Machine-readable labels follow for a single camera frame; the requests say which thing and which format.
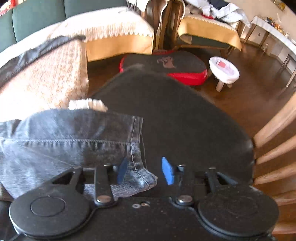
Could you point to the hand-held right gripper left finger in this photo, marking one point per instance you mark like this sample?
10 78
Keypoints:
122 170

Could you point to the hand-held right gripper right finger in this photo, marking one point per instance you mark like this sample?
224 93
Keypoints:
167 171

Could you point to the blue denim jeans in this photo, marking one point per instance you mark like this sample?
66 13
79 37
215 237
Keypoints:
69 139

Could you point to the red black fitness plate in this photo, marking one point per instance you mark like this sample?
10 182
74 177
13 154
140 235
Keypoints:
175 64

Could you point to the small white stool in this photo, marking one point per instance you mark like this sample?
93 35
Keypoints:
223 69

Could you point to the wooden slatted chair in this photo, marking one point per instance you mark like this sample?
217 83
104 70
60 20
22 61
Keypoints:
275 120

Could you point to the cream lace sofa cover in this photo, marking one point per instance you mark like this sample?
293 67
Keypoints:
111 25

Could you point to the dark cloth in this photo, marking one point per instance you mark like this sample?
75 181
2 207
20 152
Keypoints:
34 52

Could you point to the wooden armchair yellow cover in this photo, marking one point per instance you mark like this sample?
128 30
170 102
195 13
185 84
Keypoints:
208 27

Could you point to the red cloth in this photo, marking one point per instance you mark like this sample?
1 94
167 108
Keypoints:
208 16

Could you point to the light blue garment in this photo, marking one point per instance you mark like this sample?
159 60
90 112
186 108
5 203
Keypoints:
231 14

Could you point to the navy garment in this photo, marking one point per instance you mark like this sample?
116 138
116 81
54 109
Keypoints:
217 4

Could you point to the long white table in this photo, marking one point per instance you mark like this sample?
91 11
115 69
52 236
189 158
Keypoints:
277 34

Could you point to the green sofa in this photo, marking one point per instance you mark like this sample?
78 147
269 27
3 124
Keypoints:
34 16

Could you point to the row of small ornaments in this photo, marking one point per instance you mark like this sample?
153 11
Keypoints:
276 24

